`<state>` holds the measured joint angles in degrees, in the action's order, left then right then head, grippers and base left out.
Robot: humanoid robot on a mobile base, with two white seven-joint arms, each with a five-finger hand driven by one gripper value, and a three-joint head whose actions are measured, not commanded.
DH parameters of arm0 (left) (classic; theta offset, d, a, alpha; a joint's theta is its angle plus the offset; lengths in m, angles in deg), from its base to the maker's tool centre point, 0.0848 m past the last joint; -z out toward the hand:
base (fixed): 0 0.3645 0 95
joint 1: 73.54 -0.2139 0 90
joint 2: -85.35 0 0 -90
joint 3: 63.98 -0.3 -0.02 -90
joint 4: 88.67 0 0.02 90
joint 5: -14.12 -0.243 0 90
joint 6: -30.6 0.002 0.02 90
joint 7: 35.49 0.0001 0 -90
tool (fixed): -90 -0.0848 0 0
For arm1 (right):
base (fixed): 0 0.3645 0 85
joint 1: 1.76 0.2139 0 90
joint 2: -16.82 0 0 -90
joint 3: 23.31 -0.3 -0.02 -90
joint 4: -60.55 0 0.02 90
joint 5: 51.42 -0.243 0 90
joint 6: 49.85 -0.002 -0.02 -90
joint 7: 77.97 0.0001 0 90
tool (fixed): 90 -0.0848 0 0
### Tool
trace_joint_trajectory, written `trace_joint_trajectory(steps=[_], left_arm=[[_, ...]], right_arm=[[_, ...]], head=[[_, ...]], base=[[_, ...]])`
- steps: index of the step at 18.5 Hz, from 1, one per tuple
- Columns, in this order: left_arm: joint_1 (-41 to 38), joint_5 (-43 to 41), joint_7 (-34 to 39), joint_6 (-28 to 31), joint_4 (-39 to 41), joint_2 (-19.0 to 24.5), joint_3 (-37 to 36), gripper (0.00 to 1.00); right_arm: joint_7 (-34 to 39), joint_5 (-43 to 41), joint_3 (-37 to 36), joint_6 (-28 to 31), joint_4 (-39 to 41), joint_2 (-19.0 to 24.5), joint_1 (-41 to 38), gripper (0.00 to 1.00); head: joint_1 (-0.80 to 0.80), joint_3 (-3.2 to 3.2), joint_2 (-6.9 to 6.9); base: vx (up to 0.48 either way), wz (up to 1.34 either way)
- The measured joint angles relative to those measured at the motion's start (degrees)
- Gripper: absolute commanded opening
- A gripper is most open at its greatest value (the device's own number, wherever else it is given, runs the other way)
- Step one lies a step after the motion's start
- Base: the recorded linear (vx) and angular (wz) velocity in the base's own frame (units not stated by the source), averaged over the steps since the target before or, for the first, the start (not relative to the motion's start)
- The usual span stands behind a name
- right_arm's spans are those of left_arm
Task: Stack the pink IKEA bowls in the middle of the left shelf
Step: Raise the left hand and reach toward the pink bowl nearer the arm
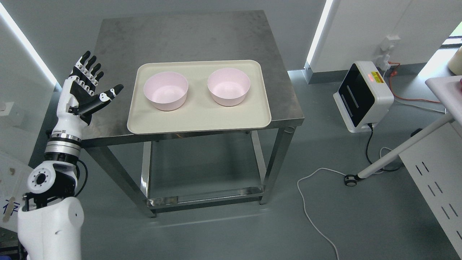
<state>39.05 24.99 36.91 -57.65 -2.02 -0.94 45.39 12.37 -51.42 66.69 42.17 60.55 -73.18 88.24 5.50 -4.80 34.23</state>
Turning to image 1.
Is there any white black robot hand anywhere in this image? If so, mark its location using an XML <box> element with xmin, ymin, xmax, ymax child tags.
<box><xmin>58</xmin><ymin>51</ymin><xmax>124</xmax><ymax>117</ymax></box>

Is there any pink bowl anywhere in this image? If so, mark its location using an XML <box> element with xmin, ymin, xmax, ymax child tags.
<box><xmin>207</xmin><ymin>68</ymin><xmax>251</xmax><ymax>107</ymax></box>
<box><xmin>143</xmin><ymin>72</ymin><xmax>189</xmax><ymax>111</ymax></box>

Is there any cream plastic tray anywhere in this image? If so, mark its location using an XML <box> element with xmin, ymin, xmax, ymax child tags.
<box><xmin>127</xmin><ymin>60</ymin><xmax>272</xmax><ymax>135</ymax></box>

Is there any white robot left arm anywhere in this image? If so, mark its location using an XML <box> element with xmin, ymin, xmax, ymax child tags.
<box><xmin>18</xmin><ymin>51</ymin><xmax>123</xmax><ymax>260</ymax></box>

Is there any white sign with blue text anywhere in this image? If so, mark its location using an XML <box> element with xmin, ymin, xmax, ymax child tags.
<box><xmin>0</xmin><ymin>151</ymin><xmax>32</xmax><ymax>232</ymax></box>

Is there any stainless steel table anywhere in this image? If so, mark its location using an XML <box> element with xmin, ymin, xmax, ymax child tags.
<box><xmin>83</xmin><ymin>10</ymin><xmax>305</xmax><ymax>217</ymax></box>

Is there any white black box device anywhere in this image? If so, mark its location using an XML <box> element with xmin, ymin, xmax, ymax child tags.
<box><xmin>333</xmin><ymin>61</ymin><xmax>394</xmax><ymax>133</ymax></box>

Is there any white perforated cabinet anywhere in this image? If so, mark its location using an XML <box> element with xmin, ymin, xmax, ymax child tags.
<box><xmin>399</xmin><ymin>122</ymin><xmax>462</xmax><ymax>255</ymax></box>

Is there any white rolling table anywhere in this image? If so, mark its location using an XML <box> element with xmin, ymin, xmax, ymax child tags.
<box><xmin>344</xmin><ymin>76</ymin><xmax>462</xmax><ymax>187</ymax></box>

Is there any black power cable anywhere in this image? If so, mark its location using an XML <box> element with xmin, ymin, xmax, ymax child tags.
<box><xmin>366</xmin><ymin>123</ymin><xmax>404</xmax><ymax>172</ymax></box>

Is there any white wall socket plug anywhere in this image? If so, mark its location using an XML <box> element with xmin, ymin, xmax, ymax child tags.
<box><xmin>375</xmin><ymin>34</ymin><xmax>401</xmax><ymax>72</ymax></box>

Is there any white floor cable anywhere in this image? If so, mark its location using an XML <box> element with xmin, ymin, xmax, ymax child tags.
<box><xmin>297</xmin><ymin>167</ymin><xmax>348</xmax><ymax>260</ymax></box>

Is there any orange cable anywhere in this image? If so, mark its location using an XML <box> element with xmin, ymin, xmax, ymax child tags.
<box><xmin>388</xmin><ymin>62</ymin><xmax>442</xmax><ymax>104</ymax></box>

